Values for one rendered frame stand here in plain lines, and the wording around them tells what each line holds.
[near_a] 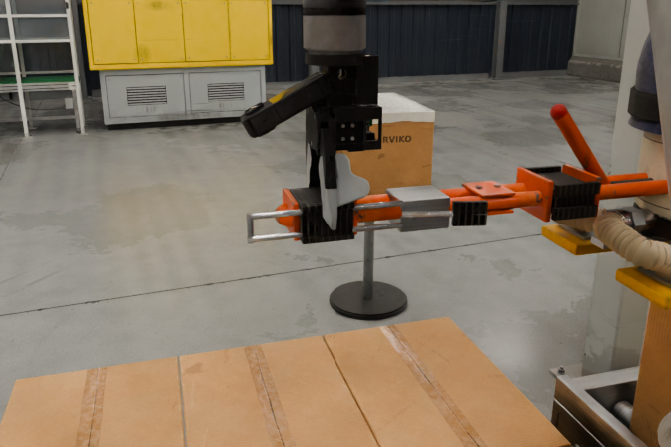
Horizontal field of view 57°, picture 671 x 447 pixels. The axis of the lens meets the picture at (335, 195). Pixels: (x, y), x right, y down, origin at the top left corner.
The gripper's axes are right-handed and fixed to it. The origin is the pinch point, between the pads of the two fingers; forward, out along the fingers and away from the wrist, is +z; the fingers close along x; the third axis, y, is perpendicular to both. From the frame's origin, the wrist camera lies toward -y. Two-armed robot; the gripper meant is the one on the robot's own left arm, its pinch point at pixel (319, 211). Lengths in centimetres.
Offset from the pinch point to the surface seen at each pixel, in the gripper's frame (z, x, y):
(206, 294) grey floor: 120, 228, -9
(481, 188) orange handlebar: -1.3, 0.3, 23.1
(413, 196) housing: -1.4, -1.0, 12.6
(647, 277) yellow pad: 11.2, -7.5, 45.5
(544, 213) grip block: 1.9, -2.9, 31.1
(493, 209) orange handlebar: 1.0, -2.0, 23.8
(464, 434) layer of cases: 65, 30, 39
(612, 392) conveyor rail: 62, 32, 78
